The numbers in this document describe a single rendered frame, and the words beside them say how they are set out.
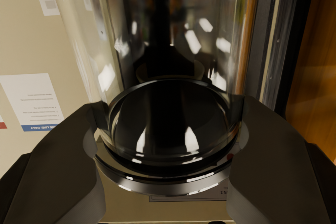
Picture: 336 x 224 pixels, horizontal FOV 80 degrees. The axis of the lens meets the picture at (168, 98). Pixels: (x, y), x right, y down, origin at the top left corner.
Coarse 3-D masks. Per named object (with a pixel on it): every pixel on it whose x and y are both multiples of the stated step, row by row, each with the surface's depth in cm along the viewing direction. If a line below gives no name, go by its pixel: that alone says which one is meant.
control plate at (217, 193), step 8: (224, 184) 33; (200, 192) 33; (208, 192) 33; (216, 192) 33; (224, 192) 33; (152, 200) 33; (160, 200) 33; (168, 200) 33; (176, 200) 33; (184, 200) 33; (192, 200) 33; (200, 200) 33; (208, 200) 33; (216, 200) 33; (224, 200) 32
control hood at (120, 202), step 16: (112, 192) 34; (128, 192) 34; (112, 208) 33; (128, 208) 33; (144, 208) 33; (160, 208) 33; (176, 208) 33; (192, 208) 32; (208, 208) 32; (224, 208) 32
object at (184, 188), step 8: (96, 160) 11; (104, 168) 10; (112, 176) 10; (216, 176) 10; (224, 176) 10; (120, 184) 10; (128, 184) 10; (136, 184) 10; (144, 184) 9; (152, 184) 9; (176, 184) 9; (184, 184) 9; (192, 184) 9; (200, 184) 10; (208, 184) 10; (144, 192) 10; (152, 192) 10; (160, 192) 10; (168, 192) 10; (176, 192) 10; (184, 192) 10
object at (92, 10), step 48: (96, 0) 6; (144, 0) 6; (192, 0) 6; (240, 0) 7; (96, 48) 7; (144, 48) 7; (192, 48) 7; (240, 48) 8; (96, 96) 9; (144, 96) 8; (192, 96) 8; (240, 96) 10; (144, 144) 9; (192, 144) 9; (192, 192) 10
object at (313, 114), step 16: (320, 0) 23; (320, 16) 23; (304, 32) 25; (320, 32) 23; (304, 48) 26; (320, 48) 23; (304, 64) 26; (320, 64) 24; (304, 80) 26; (320, 80) 24; (304, 96) 27; (320, 96) 24; (288, 112) 30; (304, 112) 27; (320, 112) 24; (304, 128) 27; (320, 128) 25; (320, 144) 25
